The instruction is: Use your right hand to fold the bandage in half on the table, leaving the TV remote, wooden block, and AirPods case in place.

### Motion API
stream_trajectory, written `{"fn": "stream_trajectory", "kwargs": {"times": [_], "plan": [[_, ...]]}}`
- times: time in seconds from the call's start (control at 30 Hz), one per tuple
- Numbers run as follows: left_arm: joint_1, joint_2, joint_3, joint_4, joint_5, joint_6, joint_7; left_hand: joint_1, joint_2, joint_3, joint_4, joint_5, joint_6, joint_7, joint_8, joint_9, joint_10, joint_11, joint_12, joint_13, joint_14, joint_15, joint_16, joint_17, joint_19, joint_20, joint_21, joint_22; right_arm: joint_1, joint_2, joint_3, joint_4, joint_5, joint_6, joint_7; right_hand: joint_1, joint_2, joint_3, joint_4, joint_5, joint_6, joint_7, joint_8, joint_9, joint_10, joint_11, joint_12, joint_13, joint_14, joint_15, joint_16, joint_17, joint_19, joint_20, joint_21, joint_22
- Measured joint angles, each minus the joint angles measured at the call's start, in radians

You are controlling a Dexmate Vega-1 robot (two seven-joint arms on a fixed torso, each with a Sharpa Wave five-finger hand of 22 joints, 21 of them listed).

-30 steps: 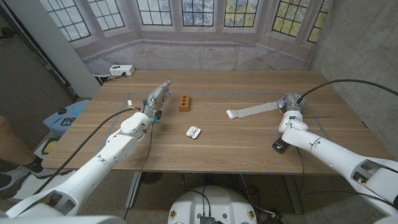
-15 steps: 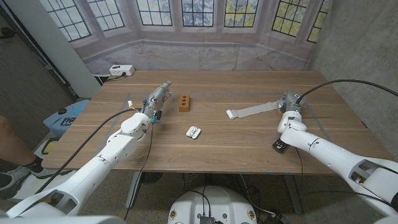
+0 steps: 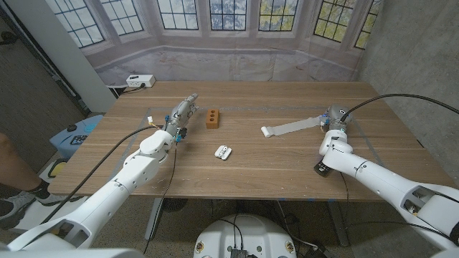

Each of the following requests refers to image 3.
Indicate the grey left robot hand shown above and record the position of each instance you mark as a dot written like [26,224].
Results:
[179,113]

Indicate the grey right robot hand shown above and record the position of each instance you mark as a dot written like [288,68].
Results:
[335,116]

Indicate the white bandage strip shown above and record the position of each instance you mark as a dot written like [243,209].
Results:
[294,126]

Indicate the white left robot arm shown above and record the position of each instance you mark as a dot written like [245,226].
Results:
[125,175]

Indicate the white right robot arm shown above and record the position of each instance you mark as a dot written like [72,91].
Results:
[380,179]

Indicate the wooden block with three holes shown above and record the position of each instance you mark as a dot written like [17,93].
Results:
[212,119]

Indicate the black TV remote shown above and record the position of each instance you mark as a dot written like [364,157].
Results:
[321,169]

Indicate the white AirPods case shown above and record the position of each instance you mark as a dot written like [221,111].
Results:
[223,152]

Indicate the white power strip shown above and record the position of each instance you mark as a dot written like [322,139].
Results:
[140,80]

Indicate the printed window backdrop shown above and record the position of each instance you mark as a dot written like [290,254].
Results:
[229,61]

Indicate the blue and white floor device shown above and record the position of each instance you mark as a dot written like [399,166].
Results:
[75,136]

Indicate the grey table leg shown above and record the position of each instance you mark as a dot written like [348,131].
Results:
[338,224]
[154,218]

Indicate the yellow and black floor item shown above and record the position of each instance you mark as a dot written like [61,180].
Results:
[56,168]

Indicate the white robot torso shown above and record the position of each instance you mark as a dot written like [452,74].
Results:
[247,233]

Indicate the person leg with grey shoe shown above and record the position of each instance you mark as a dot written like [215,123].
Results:
[14,168]

